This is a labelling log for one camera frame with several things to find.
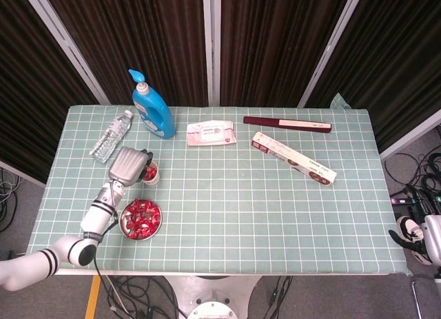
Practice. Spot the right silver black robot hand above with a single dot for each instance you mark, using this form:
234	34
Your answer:
432	236

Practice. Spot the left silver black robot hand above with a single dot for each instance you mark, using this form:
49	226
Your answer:
127	165

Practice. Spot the round steel plate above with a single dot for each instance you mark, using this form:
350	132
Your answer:
124	217

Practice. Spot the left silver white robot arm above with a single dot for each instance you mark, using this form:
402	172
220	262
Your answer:
100	212

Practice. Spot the white paper cup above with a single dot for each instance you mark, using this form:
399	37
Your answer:
153	181

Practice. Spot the blue detergent bottle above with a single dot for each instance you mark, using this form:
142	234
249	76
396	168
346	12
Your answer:
155	119

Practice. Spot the white black sneaker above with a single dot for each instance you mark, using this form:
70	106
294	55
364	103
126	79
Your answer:
408	226

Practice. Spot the clear plastic water bottle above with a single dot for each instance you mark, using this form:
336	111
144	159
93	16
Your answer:
110	140

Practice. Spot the black power strip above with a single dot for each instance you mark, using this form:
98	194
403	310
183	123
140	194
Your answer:
403	200

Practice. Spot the pink wet wipes pack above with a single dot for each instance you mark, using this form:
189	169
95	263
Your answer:
212	133

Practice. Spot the dark curtain partition panel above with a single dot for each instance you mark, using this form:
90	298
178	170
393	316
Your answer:
34	91
138	29
396	57
275	40

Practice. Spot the green checked tablecloth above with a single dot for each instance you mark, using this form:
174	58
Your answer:
241	212

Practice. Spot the yellow floor tape strip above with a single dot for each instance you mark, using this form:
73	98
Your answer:
93	298

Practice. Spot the dark red long box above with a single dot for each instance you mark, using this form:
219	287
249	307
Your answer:
262	121

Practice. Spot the baking paper roll box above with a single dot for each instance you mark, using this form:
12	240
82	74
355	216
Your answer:
275	150

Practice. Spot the grey metal table frame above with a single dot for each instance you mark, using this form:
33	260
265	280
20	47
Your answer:
310	274

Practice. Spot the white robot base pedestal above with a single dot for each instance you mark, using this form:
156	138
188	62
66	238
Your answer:
237	291

